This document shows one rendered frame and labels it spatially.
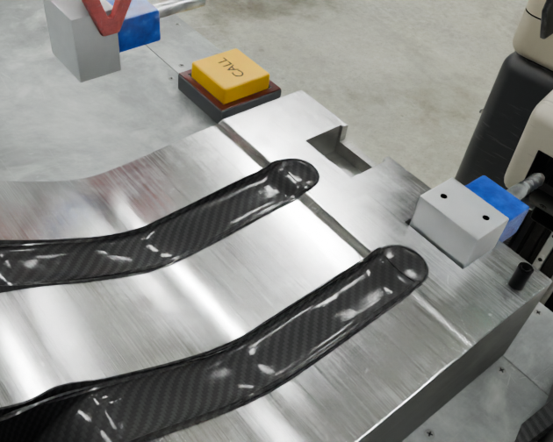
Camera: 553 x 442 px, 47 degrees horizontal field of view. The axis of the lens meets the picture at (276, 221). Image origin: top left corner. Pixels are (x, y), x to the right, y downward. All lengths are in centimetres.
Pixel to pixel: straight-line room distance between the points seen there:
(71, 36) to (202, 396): 29
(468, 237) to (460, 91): 198
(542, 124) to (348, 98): 143
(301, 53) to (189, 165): 194
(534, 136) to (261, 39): 173
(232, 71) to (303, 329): 35
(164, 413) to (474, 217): 24
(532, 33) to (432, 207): 72
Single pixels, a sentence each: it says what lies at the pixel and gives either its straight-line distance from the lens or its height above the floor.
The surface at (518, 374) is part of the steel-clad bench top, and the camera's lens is 52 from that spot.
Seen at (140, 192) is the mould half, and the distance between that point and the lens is 46.
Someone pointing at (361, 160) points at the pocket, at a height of 87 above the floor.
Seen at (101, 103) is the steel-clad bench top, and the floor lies 80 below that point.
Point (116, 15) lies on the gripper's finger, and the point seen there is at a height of 96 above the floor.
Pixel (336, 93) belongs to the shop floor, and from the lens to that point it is 222.
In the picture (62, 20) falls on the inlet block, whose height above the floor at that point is 95.
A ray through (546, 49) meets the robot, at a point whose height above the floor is 73.
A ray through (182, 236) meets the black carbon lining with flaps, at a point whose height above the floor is 88.
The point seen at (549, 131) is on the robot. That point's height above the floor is 78.
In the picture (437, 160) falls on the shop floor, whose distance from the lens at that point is 203.
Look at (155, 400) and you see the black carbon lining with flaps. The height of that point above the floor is 90.
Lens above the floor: 120
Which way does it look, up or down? 45 degrees down
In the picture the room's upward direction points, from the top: 9 degrees clockwise
